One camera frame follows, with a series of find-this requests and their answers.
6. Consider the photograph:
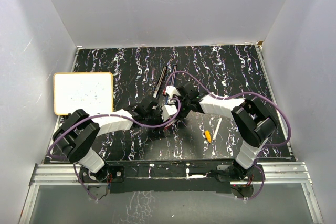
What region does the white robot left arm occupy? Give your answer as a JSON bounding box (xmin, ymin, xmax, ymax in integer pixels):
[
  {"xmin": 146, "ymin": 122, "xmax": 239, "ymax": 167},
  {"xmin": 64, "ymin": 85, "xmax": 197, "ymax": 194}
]
[{"xmin": 50, "ymin": 96, "xmax": 164, "ymax": 182}]

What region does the white board with wooden frame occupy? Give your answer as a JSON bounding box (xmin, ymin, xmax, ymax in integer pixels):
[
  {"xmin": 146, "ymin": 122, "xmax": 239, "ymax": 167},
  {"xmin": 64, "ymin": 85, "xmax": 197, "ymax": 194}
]
[{"xmin": 53, "ymin": 72, "xmax": 113, "ymax": 115}]

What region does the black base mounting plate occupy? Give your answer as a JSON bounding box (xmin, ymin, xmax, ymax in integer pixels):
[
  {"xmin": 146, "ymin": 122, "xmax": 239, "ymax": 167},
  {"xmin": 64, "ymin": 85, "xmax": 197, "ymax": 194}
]
[{"xmin": 79, "ymin": 159, "xmax": 265, "ymax": 194}]

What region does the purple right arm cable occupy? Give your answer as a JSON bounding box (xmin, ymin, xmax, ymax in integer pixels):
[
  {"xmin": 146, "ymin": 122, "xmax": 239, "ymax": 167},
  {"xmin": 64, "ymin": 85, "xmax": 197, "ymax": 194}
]
[{"xmin": 165, "ymin": 71, "xmax": 291, "ymax": 200}]

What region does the yellow cap marker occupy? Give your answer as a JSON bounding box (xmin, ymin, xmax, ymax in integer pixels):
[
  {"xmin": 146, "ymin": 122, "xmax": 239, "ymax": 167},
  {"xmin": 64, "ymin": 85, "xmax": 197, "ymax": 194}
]
[{"xmin": 204, "ymin": 130, "xmax": 212, "ymax": 144}]

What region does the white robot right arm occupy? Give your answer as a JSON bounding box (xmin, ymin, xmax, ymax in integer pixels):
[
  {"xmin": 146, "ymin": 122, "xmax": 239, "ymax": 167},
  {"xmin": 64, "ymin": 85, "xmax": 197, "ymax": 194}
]
[{"xmin": 177, "ymin": 81, "xmax": 278, "ymax": 180}]

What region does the white pen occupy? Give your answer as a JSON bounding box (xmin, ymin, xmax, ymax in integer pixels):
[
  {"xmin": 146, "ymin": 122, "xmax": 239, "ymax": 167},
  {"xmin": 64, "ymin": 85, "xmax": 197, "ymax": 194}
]
[{"xmin": 213, "ymin": 118, "xmax": 222, "ymax": 141}]

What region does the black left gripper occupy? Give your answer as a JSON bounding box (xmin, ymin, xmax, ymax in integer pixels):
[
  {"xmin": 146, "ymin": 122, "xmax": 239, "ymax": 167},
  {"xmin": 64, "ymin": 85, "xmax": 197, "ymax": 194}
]
[{"xmin": 144, "ymin": 107, "xmax": 170, "ymax": 133}]

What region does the aluminium frame rail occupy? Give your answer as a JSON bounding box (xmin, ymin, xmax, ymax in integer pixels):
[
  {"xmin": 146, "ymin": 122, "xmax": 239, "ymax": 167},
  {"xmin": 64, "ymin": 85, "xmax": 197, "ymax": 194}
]
[{"xmin": 19, "ymin": 159, "xmax": 323, "ymax": 223}]

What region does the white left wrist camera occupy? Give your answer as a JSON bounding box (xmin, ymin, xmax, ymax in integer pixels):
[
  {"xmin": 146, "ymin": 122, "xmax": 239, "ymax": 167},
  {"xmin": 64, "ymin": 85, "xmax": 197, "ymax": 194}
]
[{"xmin": 161, "ymin": 104, "xmax": 177, "ymax": 121}]

